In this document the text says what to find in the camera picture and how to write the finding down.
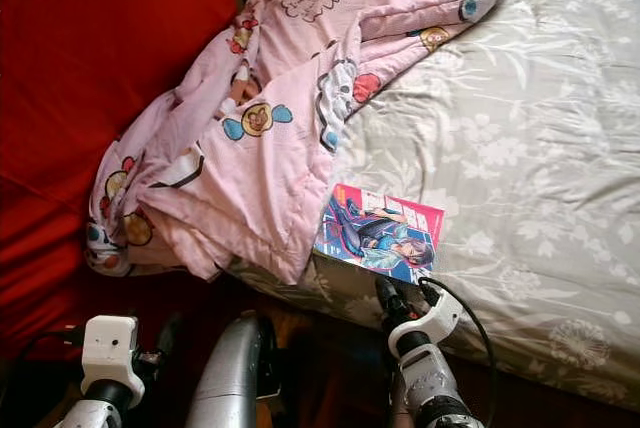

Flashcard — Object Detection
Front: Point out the anime cover magazine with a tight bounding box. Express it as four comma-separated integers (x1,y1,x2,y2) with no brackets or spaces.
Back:
313,183,446,284

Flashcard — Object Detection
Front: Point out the silver left robot leg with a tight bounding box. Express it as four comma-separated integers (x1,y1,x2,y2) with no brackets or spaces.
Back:
185,313,276,428

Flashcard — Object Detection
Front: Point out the pink cartoon print quilt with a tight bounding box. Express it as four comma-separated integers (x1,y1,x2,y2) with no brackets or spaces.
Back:
87,0,524,284

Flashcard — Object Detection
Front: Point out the grey floral bed sheet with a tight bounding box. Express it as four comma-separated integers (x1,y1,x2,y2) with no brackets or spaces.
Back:
225,0,640,409

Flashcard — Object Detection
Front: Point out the red cloth cover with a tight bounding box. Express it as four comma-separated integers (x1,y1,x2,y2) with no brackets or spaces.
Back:
0,0,238,349

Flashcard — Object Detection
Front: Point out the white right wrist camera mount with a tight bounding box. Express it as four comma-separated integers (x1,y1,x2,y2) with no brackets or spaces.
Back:
388,288,464,359

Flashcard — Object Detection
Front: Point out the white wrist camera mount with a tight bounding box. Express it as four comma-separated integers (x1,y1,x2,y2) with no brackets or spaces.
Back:
388,288,464,359
82,315,141,409

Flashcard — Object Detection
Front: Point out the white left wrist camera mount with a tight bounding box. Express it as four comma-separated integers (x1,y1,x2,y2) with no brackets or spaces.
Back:
82,315,141,409

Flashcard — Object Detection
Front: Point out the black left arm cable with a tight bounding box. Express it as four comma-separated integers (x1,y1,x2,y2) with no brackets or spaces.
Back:
15,326,85,379

